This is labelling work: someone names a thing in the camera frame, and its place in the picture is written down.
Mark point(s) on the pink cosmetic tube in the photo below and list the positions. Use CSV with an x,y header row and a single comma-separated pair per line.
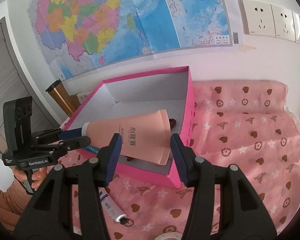
x,y
145,137

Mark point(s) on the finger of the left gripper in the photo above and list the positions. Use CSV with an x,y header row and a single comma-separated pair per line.
x,y
65,132
70,143

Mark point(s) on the grey cabinet door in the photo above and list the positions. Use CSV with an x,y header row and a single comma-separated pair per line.
x,y
14,85

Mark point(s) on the pink cardboard box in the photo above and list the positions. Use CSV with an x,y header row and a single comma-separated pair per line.
x,y
152,109

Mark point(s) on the colourful wall map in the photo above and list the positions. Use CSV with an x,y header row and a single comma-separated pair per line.
x,y
78,36

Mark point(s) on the white blue cream tube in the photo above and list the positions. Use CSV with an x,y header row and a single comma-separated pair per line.
x,y
111,208

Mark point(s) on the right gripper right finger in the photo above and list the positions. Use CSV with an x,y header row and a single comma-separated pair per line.
x,y
224,203

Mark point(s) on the white tape roll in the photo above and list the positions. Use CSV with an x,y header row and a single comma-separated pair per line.
x,y
169,235

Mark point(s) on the left pink sleeve forearm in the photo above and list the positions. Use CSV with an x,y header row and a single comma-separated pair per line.
x,y
12,203

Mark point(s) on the teal white medicine box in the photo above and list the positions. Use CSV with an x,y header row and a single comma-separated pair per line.
x,y
92,149

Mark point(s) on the copper thermos tumbler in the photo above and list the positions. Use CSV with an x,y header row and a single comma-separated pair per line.
x,y
68,103

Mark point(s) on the pink patterned tablecloth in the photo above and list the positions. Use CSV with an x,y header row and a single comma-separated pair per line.
x,y
227,122

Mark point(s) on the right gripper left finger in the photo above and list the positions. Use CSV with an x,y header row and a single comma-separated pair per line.
x,y
48,215

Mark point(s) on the brown wooden massage comb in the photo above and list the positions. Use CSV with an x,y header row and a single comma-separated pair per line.
x,y
172,123

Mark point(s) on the white wall socket panel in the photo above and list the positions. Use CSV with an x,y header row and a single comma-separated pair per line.
x,y
264,19

